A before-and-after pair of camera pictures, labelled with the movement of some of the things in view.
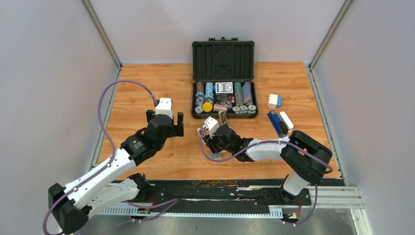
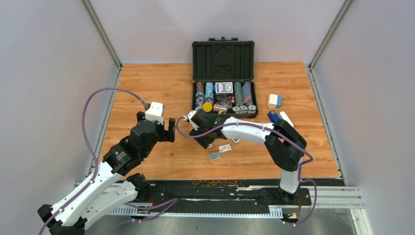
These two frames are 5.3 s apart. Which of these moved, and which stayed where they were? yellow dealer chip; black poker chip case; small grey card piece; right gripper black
Moved: right gripper black
Stayed: yellow dealer chip; small grey card piece; black poker chip case
